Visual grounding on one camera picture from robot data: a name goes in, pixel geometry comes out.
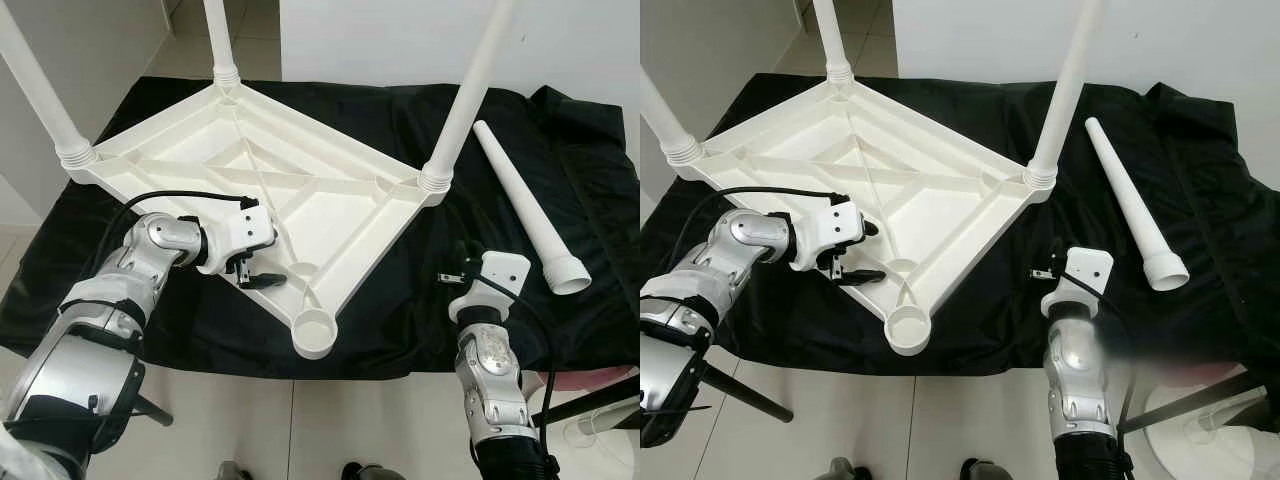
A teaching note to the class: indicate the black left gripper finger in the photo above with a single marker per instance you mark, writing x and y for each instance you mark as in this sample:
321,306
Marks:
870,229
866,277
268,281
270,237

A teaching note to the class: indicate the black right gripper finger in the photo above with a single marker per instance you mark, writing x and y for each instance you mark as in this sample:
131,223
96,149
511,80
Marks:
463,258
1059,255

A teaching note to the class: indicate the white plastic table top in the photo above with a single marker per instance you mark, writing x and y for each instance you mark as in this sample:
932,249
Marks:
940,190
330,200

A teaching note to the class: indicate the white plastic table leg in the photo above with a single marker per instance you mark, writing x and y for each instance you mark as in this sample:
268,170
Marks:
668,125
1065,100
525,205
832,40
45,100
1130,200
465,100
222,45

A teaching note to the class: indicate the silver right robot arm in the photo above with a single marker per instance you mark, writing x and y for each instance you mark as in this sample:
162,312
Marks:
1080,380
495,380

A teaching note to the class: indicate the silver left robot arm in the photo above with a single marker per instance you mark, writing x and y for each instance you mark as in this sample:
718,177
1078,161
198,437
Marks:
720,260
110,290

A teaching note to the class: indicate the black cloth table cover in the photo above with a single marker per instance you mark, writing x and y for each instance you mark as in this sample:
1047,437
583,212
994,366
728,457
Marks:
1220,200
590,180

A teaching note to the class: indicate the pink soft object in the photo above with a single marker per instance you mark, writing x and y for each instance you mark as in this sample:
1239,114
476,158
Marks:
600,380

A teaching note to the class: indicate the grey robot left foot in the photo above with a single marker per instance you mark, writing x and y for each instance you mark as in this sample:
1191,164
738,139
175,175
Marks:
232,472
845,470

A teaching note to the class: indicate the grey robot foot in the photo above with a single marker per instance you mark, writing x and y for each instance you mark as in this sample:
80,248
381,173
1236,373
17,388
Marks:
845,470
232,472
365,472
982,470

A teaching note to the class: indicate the grey robot right foot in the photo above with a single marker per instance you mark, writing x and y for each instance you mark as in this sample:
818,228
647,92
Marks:
365,472
982,470

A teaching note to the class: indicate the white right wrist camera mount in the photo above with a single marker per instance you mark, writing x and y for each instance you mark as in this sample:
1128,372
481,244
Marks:
1085,275
498,280

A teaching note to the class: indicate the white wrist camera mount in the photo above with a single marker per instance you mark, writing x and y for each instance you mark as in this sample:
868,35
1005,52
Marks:
498,280
235,232
825,230
1085,275

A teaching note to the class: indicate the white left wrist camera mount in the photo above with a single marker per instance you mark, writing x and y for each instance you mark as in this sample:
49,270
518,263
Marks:
235,232
825,230

